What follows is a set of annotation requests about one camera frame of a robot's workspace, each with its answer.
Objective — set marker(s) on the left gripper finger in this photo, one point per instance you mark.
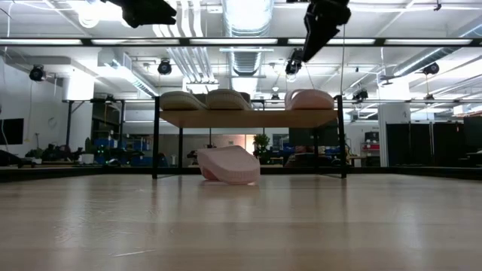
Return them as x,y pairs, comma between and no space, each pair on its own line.
160,8
158,19

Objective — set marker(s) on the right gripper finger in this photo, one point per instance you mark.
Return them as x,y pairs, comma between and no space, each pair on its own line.
310,37
325,32

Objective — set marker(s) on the pink rubber slide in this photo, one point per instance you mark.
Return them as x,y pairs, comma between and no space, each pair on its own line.
229,165
309,101

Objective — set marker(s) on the grey rubber slide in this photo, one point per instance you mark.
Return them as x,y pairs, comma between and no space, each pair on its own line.
226,101
180,101

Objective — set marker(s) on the black ceiling spotlight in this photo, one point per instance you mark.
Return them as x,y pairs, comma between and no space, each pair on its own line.
360,95
164,67
37,73
291,67
431,69

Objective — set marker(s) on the black background rack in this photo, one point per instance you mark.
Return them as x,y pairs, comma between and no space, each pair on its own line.
107,120

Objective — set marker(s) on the white room column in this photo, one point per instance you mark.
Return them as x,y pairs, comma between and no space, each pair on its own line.
393,124

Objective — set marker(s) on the green background potted plant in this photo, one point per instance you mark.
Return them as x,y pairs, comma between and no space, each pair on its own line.
261,145

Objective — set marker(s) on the black room partition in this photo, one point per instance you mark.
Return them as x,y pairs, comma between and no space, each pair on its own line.
414,143

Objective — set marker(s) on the cactus in white pot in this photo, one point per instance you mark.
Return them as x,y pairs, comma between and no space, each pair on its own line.
87,156

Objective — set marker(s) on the wooden shelf with black frame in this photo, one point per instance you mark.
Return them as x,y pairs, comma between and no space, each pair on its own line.
248,119

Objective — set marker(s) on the black wall monitor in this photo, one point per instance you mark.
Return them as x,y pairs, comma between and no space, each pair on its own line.
13,131

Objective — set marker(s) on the black aluminium rig frame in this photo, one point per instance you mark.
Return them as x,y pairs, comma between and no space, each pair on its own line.
56,174

